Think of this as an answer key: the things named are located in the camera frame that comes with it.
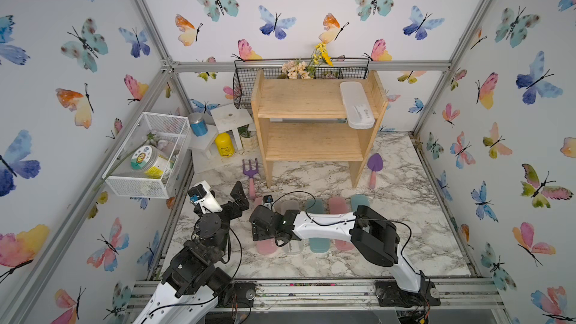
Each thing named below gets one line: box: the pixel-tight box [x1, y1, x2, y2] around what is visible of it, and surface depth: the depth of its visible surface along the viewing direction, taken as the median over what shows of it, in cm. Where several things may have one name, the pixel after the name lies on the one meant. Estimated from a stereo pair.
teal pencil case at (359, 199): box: [350, 194, 371, 213], surface depth 98 cm
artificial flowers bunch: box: [281, 42, 334, 80], surface depth 84 cm
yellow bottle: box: [216, 132, 235, 158], surface depth 104 cm
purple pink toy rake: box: [242, 158, 259, 200], surface depth 107 cm
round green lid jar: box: [130, 144, 169, 180], surface depth 65 cm
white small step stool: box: [190, 102, 253, 174], surface depth 103 cm
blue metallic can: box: [188, 112, 209, 137], surface depth 98 cm
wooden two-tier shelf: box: [250, 69, 389, 188], surface depth 77 cm
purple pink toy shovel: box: [366, 153, 384, 189], surface depth 110 cm
